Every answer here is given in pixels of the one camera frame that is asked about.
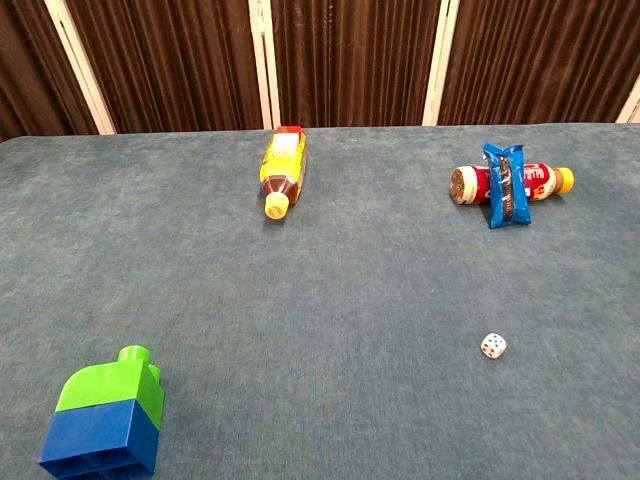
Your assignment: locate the green building block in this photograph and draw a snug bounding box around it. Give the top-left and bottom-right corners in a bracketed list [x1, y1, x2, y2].
[54, 344, 166, 431]

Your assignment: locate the blue building block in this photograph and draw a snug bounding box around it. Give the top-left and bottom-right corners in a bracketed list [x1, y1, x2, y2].
[38, 399, 161, 480]

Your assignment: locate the blue table cloth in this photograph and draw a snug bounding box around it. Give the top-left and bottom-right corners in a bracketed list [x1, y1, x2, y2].
[0, 121, 640, 480]

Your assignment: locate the white die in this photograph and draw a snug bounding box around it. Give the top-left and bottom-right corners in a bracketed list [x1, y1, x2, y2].
[480, 332, 507, 360]

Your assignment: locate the red label drink bottle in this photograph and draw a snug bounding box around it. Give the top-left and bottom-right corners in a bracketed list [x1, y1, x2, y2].
[450, 161, 575, 207]

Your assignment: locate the brown folding screen panel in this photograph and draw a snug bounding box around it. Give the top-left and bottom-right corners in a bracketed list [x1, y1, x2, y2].
[259, 0, 451, 130]
[432, 0, 640, 127]
[56, 0, 275, 135]
[0, 0, 117, 143]

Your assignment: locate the yellow label tea bottle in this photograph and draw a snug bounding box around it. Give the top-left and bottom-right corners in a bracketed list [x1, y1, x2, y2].
[259, 125, 308, 221]

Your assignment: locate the blue cookie packet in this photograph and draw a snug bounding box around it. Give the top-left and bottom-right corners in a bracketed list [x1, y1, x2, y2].
[481, 142, 533, 230]

